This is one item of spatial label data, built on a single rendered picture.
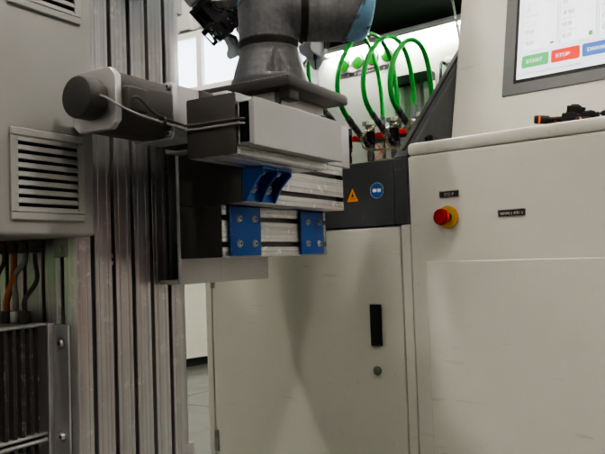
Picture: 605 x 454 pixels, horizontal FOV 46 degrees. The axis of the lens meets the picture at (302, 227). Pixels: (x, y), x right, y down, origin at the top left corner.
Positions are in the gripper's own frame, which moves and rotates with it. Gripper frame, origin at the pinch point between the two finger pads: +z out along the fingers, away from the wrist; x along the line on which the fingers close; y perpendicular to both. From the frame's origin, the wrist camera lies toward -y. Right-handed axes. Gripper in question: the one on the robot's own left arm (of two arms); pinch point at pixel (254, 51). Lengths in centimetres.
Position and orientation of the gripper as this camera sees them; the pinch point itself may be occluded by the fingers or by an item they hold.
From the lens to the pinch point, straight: 208.7
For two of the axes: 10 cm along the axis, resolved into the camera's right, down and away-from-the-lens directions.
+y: -4.4, 6.6, -6.1
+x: 6.1, -2.7, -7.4
